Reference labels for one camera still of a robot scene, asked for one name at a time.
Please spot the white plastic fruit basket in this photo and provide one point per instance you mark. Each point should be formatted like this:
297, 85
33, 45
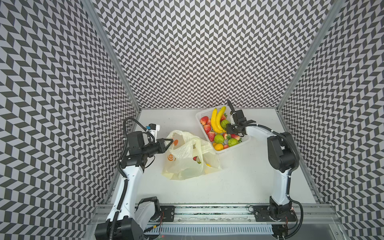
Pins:
231, 141

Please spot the red apple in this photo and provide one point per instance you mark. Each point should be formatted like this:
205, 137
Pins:
204, 120

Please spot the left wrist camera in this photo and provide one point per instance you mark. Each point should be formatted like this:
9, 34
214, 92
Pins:
153, 129

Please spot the yellow banana bunch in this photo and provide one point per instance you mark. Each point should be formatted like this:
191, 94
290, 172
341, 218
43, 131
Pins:
215, 120

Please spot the aluminium left corner post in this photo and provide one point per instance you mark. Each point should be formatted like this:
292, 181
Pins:
95, 20

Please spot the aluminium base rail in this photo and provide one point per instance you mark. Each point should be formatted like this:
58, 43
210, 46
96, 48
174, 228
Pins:
243, 214

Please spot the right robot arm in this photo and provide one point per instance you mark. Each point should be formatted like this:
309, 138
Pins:
282, 156

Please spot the aluminium corner post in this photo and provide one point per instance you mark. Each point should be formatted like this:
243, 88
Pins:
321, 34
95, 20

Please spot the red strawberry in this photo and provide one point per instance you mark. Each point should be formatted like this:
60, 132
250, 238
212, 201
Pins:
211, 136

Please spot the aluminium right corner post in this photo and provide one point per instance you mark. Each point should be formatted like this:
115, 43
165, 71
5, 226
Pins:
321, 34

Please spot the yellow plastic bag orange print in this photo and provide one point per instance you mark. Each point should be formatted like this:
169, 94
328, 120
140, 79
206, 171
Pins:
179, 164

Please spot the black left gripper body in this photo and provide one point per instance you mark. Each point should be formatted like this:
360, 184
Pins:
152, 148

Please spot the green mango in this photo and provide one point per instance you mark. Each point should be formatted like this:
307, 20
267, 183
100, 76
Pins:
219, 139

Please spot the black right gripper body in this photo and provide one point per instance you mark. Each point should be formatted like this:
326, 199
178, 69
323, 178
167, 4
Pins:
238, 122

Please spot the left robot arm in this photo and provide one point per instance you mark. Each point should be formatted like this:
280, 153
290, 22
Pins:
129, 220

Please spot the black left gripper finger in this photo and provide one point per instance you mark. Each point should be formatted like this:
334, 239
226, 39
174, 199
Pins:
168, 141
166, 147

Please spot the green apple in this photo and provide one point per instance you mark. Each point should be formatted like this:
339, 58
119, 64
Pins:
224, 124

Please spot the white vent strip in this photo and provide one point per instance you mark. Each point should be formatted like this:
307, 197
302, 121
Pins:
212, 230

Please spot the yellow orange fruit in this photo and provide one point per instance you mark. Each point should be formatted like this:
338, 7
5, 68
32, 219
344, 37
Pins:
218, 147

